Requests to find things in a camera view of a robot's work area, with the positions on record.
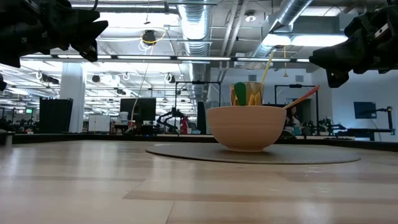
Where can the slanted silver ventilation duct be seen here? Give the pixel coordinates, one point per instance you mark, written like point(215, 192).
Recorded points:
point(289, 12)

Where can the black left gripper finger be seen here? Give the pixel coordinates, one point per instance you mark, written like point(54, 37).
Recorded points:
point(87, 28)
point(87, 50)

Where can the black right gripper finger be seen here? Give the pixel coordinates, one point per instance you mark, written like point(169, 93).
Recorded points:
point(339, 57)
point(337, 79)

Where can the long ceiling light strip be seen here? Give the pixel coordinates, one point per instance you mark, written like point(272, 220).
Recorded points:
point(186, 58)

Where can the wall-mounted dark monitor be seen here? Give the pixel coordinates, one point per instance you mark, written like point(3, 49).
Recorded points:
point(364, 109)

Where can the large silver ventilation duct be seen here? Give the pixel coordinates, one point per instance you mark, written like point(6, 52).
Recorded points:
point(194, 28)

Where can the background black robot arm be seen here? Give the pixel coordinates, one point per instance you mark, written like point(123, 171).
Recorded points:
point(169, 118)

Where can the large black screen panel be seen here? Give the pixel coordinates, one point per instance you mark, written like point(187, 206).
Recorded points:
point(143, 110)

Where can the black tall cabinet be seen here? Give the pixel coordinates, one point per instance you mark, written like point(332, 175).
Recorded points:
point(56, 115)

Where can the white low cabinet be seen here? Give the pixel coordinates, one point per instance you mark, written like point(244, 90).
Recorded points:
point(99, 123)

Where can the bright ceiling light panel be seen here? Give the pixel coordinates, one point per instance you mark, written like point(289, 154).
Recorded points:
point(311, 40)

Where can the person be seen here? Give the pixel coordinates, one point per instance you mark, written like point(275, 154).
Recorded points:
point(292, 119)

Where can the black background gantry frame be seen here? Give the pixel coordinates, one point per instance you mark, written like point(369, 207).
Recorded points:
point(295, 86)

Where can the amber transparent plastic cup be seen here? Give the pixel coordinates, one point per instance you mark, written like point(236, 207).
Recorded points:
point(257, 88)

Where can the yellow chopstick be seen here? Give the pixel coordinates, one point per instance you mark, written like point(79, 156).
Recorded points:
point(267, 67)

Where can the round grey placemat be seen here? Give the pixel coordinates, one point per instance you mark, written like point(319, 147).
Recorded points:
point(311, 157)

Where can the white building pillar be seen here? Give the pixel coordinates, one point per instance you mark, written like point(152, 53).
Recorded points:
point(73, 99)

